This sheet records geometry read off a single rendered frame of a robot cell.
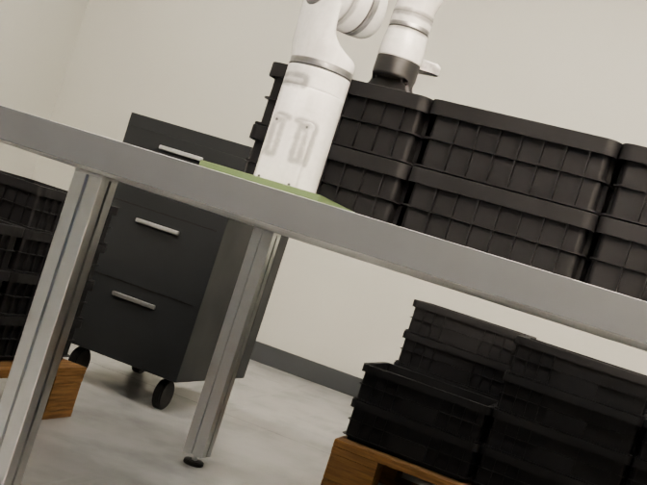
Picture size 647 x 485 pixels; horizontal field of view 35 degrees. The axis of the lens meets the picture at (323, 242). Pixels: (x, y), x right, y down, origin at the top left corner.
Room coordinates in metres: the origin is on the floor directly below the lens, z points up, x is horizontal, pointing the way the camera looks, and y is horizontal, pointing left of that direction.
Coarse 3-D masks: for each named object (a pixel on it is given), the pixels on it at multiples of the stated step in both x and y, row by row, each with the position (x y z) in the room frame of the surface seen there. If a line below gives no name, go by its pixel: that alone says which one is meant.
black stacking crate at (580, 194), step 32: (448, 128) 1.57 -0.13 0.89; (480, 128) 1.55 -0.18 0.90; (448, 160) 1.57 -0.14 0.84; (480, 160) 1.55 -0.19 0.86; (512, 160) 1.53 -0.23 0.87; (544, 160) 1.51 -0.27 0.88; (576, 160) 1.49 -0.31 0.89; (608, 160) 1.47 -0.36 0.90; (544, 192) 1.50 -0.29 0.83; (576, 192) 1.47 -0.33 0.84; (608, 192) 1.52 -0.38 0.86
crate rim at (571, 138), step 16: (432, 112) 1.58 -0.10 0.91; (448, 112) 1.57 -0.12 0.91; (464, 112) 1.56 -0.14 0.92; (480, 112) 1.54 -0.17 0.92; (496, 128) 1.53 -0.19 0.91; (512, 128) 1.52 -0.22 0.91; (528, 128) 1.51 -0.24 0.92; (544, 128) 1.50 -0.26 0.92; (560, 128) 1.49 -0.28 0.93; (576, 144) 1.48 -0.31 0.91; (592, 144) 1.47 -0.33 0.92; (608, 144) 1.46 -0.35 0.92
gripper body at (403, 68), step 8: (384, 56) 1.69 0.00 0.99; (392, 56) 1.68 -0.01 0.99; (376, 64) 1.70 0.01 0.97; (384, 64) 1.68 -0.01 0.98; (392, 64) 1.68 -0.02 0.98; (400, 64) 1.68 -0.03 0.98; (408, 64) 1.68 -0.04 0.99; (416, 64) 1.69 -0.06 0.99; (376, 72) 1.70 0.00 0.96; (384, 72) 1.68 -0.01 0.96; (392, 72) 1.68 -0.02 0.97; (400, 72) 1.68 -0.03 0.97; (408, 72) 1.68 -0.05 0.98; (416, 72) 1.70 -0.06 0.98; (376, 80) 1.72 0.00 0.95; (384, 80) 1.71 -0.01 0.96; (392, 80) 1.70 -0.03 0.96; (400, 80) 1.69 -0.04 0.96; (408, 80) 1.69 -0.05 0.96; (392, 88) 1.70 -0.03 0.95; (400, 88) 1.69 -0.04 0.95; (408, 88) 1.69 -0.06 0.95
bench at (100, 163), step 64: (0, 128) 1.24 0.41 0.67; (64, 128) 1.21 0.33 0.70; (192, 192) 1.15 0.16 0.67; (256, 192) 1.13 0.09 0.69; (64, 256) 1.84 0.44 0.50; (256, 256) 2.73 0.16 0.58; (384, 256) 1.08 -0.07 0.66; (448, 256) 1.06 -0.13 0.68; (64, 320) 1.87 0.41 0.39; (576, 320) 1.02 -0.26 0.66; (640, 320) 1.00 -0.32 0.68; (0, 448) 1.85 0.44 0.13; (192, 448) 2.72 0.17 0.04
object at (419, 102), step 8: (272, 64) 1.71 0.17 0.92; (280, 64) 1.70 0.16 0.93; (272, 72) 1.71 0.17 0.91; (280, 72) 1.70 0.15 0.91; (352, 80) 1.64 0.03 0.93; (352, 88) 1.64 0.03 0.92; (360, 88) 1.63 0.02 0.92; (368, 88) 1.63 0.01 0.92; (376, 88) 1.62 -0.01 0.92; (384, 88) 1.62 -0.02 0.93; (368, 96) 1.63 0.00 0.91; (376, 96) 1.62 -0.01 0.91; (384, 96) 1.61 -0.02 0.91; (392, 96) 1.61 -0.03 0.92; (400, 96) 1.60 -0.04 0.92; (408, 96) 1.60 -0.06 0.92; (416, 96) 1.59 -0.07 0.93; (424, 96) 1.59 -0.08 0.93; (400, 104) 1.60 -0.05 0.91; (408, 104) 1.60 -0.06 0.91; (416, 104) 1.59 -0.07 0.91; (424, 104) 1.59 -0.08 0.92; (424, 112) 1.59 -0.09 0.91
